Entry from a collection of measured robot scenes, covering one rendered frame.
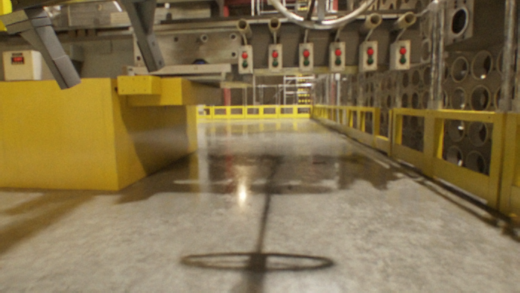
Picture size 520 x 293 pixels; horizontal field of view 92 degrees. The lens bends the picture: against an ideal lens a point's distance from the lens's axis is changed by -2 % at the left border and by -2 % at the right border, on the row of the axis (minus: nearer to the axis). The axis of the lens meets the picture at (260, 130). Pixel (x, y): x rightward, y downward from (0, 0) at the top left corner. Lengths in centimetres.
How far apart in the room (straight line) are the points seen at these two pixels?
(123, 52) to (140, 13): 163
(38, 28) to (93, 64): 167
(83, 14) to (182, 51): 80
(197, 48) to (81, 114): 74
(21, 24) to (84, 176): 129
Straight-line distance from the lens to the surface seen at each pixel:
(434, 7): 190
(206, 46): 172
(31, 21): 43
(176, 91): 149
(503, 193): 138
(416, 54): 177
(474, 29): 240
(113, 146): 153
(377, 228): 105
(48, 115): 176
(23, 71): 223
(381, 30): 175
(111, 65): 202
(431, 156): 180
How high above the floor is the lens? 44
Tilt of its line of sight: 6 degrees down
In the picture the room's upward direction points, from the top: 1 degrees counter-clockwise
